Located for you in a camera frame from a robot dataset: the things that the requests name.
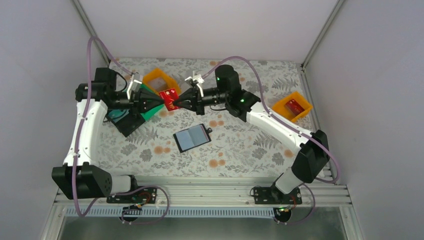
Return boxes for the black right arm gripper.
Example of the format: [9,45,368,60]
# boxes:
[172,86,229,115]

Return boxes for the red card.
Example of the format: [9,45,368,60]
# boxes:
[159,88,180,112]

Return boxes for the black leather card holder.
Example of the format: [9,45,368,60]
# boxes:
[173,123,213,153]

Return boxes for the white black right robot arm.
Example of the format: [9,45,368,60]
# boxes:
[142,64,331,204]

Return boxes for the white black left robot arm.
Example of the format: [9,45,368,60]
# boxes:
[51,67,164,203]

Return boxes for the white card in orange bin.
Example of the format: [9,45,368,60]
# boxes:
[149,77,168,92]

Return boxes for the teal card in black bin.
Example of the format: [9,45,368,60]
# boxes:
[107,109,129,122]

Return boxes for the red cards in bin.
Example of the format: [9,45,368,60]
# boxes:
[285,99,305,116]

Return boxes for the green plastic bin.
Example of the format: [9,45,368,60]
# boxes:
[140,84,164,121]

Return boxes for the orange plastic bin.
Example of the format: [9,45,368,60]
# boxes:
[271,91,313,123]
[142,68,181,94]

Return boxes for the black plastic bin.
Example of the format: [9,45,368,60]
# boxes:
[105,110,146,137]

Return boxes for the floral patterned table mat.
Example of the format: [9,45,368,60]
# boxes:
[87,57,326,178]

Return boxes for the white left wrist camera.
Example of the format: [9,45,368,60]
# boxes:
[126,72,143,100]

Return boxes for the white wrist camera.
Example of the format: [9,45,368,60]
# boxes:
[184,72,205,98]
[126,72,143,100]

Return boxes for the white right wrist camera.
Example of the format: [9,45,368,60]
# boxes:
[184,72,205,98]

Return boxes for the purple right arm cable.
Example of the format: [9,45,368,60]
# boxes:
[202,55,341,185]

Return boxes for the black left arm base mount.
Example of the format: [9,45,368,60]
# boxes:
[106,187,158,205]

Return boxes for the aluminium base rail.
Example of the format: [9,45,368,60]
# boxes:
[54,177,352,220]

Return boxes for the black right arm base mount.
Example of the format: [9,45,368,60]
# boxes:
[249,185,303,205]

